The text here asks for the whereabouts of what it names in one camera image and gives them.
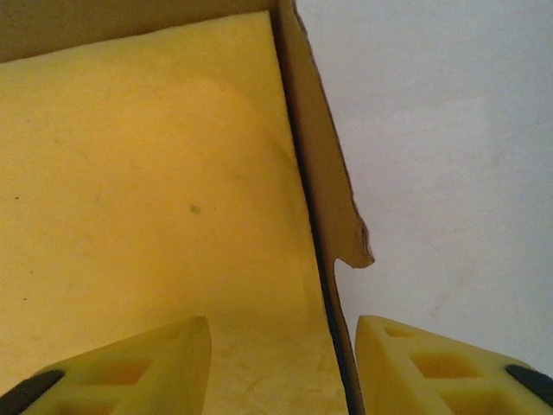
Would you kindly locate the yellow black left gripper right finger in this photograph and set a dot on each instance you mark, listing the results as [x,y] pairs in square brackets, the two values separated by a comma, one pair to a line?
[432,380]

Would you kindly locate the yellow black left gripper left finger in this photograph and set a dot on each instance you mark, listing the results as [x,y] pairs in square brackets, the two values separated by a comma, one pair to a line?
[129,380]

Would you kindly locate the yellow foam pad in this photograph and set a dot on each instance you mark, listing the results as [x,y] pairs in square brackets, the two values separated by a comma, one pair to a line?
[151,173]

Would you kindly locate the brown cardboard box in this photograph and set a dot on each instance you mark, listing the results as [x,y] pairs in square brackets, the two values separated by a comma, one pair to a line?
[319,151]

